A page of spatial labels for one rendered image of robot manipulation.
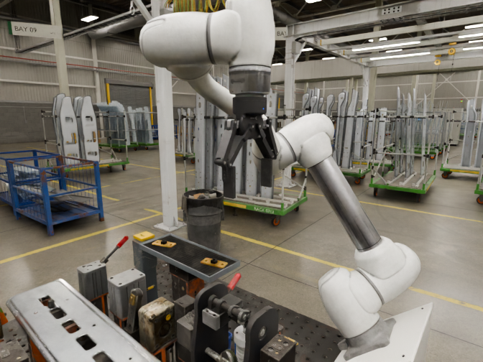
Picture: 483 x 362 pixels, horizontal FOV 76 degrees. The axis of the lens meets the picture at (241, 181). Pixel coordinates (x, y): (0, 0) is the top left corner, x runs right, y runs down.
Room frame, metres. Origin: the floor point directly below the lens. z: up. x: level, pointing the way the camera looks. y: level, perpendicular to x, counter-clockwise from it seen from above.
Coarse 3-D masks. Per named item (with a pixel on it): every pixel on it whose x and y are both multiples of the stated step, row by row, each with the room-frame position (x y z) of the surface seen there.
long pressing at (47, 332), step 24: (48, 288) 1.03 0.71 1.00; (72, 288) 1.02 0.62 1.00; (24, 312) 0.89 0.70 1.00; (48, 312) 0.89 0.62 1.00; (72, 312) 0.89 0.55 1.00; (96, 312) 0.88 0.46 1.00; (48, 336) 0.78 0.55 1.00; (72, 336) 0.78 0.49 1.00; (96, 336) 0.78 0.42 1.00; (120, 336) 0.78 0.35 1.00; (48, 360) 0.69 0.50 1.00; (72, 360) 0.69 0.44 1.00; (120, 360) 0.69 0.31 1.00; (144, 360) 0.69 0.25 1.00
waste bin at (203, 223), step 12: (192, 192) 3.71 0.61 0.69; (204, 192) 3.77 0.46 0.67; (216, 192) 3.71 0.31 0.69; (192, 204) 3.32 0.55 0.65; (204, 204) 3.30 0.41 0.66; (216, 204) 3.37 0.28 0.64; (192, 216) 3.36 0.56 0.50; (204, 216) 3.33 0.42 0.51; (216, 216) 3.41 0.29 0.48; (192, 228) 3.37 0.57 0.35; (204, 228) 3.34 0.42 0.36; (216, 228) 3.42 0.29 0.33; (192, 240) 3.38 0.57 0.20; (204, 240) 3.35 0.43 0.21; (216, 240) 3.43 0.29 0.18
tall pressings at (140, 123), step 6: (138, 108) 15.75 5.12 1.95; (144, 108) 15.34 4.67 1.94; (132, 114) 16.14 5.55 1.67; (138, 114) 15.71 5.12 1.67; (132, 120) 16.09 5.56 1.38; (138, 120) 15.66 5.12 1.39; (132, 126) 16.03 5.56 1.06; (138, 126) 15.78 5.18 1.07; (150, 126) 15.28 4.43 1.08; (132, 132) 15.98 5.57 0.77; (138, 132) 15.76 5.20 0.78; (144, 132) 15.51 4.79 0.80; (150, 132) 15.24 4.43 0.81; (132, 138) 16.11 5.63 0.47; (138, 138) 15.86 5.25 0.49; (144, 138) 15.46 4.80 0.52; (150, 138) 15.19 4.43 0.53
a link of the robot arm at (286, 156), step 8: (280, 136) 1.12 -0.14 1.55; (280, 144) 1.10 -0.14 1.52; (288, 144) 1.10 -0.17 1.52; (280, 152) 1.08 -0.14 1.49; (288, 152) 1.10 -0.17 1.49; (256, 160) 1.08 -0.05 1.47; (272, 160) 1.06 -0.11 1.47; (280, 160) 1.09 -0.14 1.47; (288, 160) 1.11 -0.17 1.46; (272, 168) 1.10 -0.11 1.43; (280, 168) 1.13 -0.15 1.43
